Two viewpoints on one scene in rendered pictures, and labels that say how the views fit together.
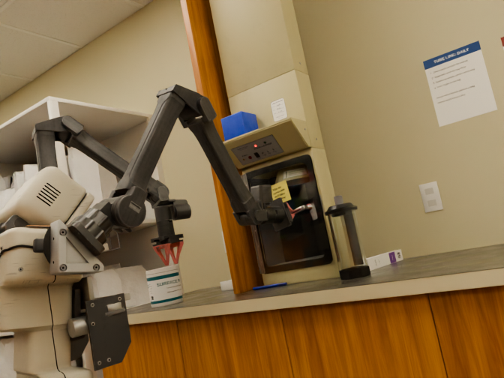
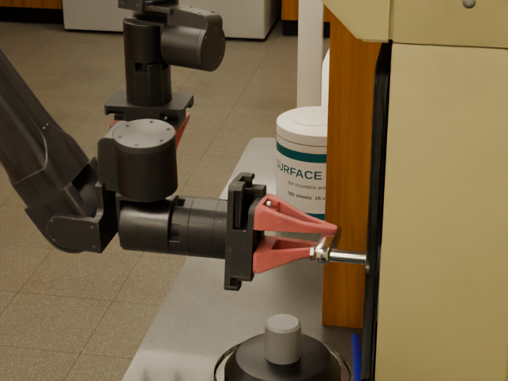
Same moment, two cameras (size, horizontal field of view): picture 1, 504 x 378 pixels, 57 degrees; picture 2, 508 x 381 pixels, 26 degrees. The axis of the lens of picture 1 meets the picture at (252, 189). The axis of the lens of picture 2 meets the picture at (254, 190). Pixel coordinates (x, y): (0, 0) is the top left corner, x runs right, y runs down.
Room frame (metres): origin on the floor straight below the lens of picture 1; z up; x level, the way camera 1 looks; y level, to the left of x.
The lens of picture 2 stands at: (1.23, -0.95, 1.64)
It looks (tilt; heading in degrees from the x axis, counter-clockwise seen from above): 23 degrees down; 67
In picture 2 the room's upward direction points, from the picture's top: straight up
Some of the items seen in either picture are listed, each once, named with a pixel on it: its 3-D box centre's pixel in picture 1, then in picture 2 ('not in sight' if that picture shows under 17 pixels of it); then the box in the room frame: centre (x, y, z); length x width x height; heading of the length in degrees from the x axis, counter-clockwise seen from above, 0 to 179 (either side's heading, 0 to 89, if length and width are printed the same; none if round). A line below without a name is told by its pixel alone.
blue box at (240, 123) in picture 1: (240, 127); not in sight; (1.73, 0.00, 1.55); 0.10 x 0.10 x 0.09; 56
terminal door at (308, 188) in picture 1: (285, 215); (383, 218); (1.73, -0.10, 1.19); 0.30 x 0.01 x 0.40; 56
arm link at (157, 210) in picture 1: (164, 214); (150, 38); (1.63, 0.32, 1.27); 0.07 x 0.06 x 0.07; 127
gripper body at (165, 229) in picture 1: (166, 231); (148, 85); (1.63, 0.32, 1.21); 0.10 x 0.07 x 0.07; 146
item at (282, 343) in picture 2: (340, 205); (282, 358); (1.54, -0.28, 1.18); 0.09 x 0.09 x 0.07
